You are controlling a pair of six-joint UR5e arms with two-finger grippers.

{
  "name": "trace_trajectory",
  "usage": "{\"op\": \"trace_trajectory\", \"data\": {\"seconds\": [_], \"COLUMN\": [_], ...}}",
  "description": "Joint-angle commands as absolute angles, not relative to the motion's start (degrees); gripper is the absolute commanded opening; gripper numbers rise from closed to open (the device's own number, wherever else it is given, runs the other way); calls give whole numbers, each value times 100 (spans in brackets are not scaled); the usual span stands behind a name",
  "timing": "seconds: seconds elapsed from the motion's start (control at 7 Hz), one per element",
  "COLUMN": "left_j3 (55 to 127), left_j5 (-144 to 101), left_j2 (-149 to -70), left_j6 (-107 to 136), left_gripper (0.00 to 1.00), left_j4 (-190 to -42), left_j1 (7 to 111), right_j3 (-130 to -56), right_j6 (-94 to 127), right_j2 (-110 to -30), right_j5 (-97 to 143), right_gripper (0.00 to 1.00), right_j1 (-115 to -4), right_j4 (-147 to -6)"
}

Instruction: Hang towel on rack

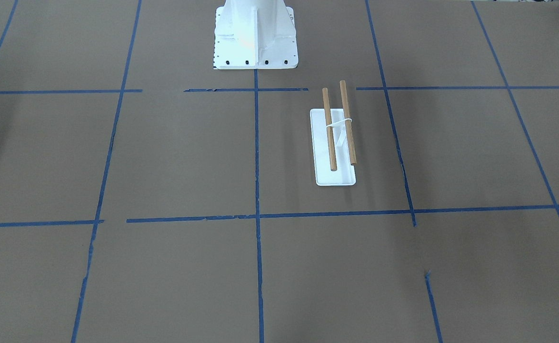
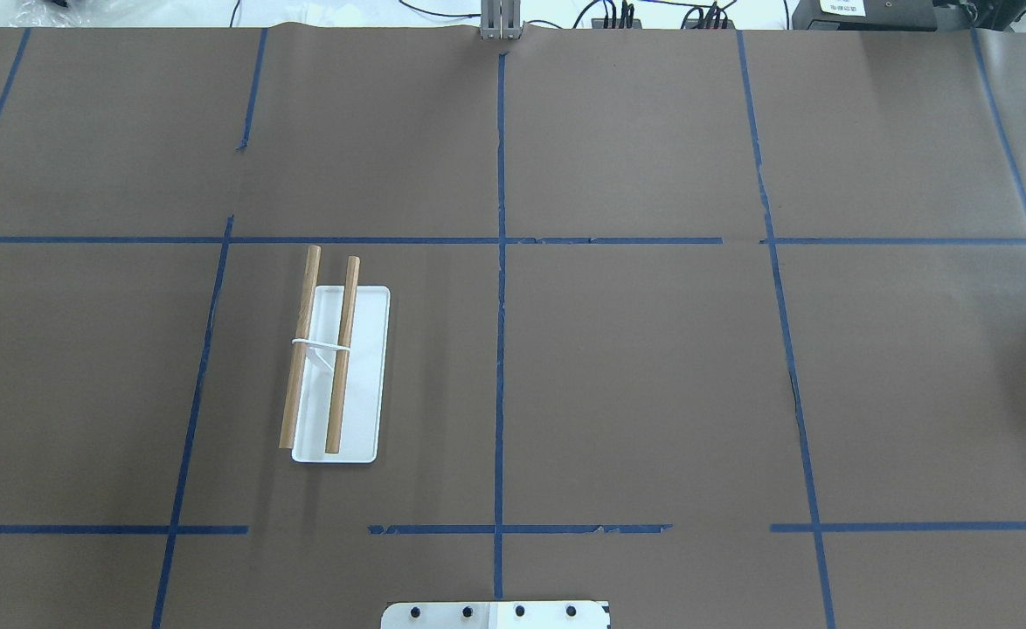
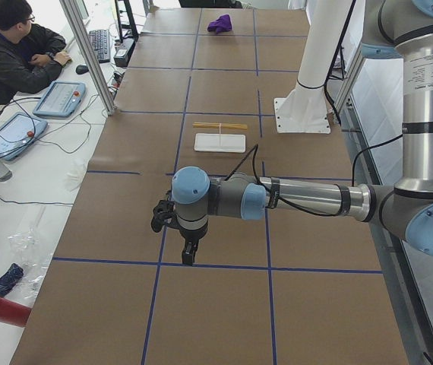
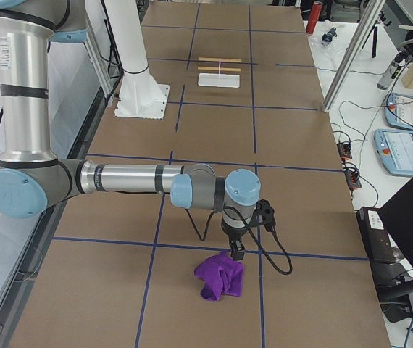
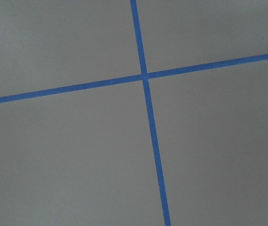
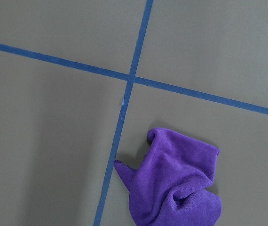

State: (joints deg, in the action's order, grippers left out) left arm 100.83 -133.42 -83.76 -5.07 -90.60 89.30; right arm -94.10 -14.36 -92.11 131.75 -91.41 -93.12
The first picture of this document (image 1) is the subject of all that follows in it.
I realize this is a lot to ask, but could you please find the wooden rack rod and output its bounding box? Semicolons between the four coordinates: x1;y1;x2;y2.
339;80;358;166
322;88;338;172

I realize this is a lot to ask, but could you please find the white towel rack base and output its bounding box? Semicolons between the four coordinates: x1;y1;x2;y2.
309;108;357;186

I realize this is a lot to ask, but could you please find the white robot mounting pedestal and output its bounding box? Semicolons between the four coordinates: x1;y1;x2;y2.
213;0;299;70

